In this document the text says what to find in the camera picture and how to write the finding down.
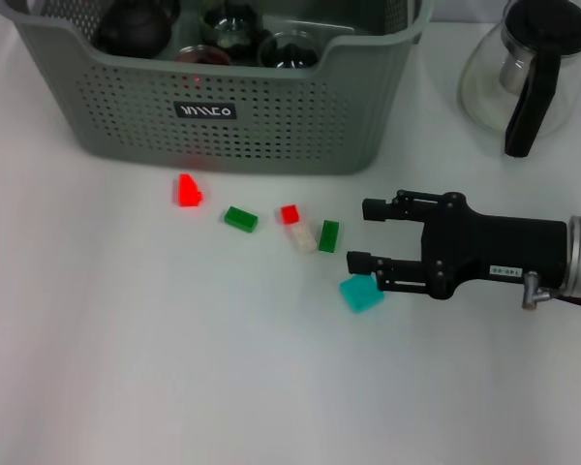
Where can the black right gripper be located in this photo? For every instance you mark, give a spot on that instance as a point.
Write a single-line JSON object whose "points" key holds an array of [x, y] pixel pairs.
{"points": [[494, 244]]}

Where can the green toy brick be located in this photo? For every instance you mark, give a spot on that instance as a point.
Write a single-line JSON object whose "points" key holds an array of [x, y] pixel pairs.
{"points": [[242, 219], [329, 236]]}

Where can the red sloped toy brick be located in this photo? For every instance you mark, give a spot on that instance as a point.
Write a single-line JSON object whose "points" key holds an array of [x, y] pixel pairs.
{"points": [[189, 191]]}

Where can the glass teacup black sleeve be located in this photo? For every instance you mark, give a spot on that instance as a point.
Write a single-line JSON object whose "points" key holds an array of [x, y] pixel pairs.
{"points": [[186, 54], [232, 24], [290, 53]]}

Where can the grey perforated storage bin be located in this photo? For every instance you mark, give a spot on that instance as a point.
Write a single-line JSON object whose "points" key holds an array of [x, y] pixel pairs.
{"points": [[271, 135]]}

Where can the teal flat toy brick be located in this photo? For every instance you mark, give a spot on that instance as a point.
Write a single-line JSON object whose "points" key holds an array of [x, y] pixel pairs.
{"points": [[360, 296]]}

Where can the white toy brick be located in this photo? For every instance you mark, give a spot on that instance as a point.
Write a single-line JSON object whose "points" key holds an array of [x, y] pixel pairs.
{"points": [[304, 238]]}

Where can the small red toy brick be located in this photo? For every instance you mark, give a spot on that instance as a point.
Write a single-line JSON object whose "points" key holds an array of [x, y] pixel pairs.
{"points": [[290, 214]]}

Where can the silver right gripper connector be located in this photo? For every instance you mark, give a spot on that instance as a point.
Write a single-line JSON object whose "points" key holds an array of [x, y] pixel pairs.
{"points": [[529, 290]]}

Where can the dark clay teapot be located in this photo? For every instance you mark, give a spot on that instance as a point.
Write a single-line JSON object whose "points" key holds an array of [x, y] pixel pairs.
{"points": [[135, 29]]}

